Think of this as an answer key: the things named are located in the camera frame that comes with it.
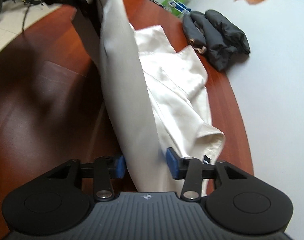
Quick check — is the green and blue bag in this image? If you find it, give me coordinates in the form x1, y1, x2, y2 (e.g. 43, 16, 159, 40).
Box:
148, 0, 191, 18

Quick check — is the white cream garment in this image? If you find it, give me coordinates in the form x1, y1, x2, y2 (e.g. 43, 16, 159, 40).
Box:
98, 0, 225, 192

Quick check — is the dark grey folded jacket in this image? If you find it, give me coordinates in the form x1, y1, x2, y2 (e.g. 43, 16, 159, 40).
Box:
182, 9, 251, 71

